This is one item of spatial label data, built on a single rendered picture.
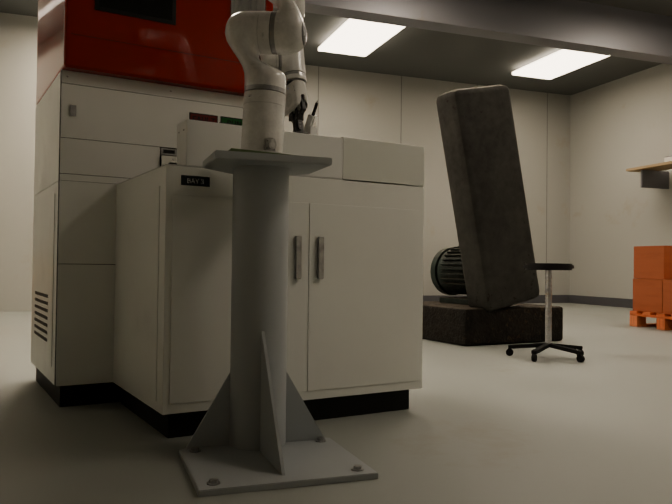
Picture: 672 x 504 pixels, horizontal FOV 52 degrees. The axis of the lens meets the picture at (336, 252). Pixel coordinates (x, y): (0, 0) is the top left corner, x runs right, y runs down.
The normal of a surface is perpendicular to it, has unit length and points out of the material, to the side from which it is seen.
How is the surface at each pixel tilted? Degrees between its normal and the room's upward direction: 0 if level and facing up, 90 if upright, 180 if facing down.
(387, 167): 90
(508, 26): 90
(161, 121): 90
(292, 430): 90
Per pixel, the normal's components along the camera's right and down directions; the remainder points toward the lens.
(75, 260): 0.51, -0.01
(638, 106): -0.94, -0.02
